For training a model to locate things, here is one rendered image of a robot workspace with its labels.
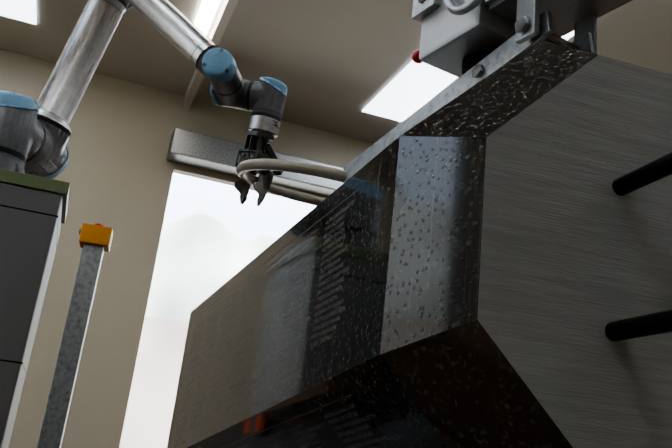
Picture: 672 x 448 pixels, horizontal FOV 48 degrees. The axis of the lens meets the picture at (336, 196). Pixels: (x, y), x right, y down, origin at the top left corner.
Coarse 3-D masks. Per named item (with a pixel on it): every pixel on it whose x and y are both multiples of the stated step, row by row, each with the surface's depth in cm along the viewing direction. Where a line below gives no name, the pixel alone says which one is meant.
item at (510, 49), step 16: (544, 16) 139; (544, 32) 138; (512, 48) 144; (576, 48) 144; (592, 48) 142; (480, 64) 151; (496, 64) 147; (464, 80) 155; (480, 80) 150; (448, 96) 159; (416, 112) 168; (432, 112) 162; (400, 128) 172; (384, 144) 176; (352, 160) 187; (368, 160) 180
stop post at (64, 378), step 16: (80, 240) 304; (96, 240) 305; (96, 256) 305; (80, 272) 302; (96, 272) 304; (80, 288) 300; (80, 304) 298; (80, 320) 297; (64, 336) 293; (80, 336) 295; (64, 352) 292; (80, 352) 294; (64, 368) 290; (64, 384) 289; (48, 400) 286; (64, 400) 287; (48, 416) 284; (64, 416) 285; (48, 432) 282
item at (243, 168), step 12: (240, 168) 202; (252, 168) 196; (264, 168) 193; (276, 168) 190; (288, 168) 189; (300, 168) 188; (312, 168) 187; (324, 168) 187; (252, 180) 218; (336, 180) 188; (276, 192) 228; (288, 192) 230; (300, 192) 232; (312, 204) 233
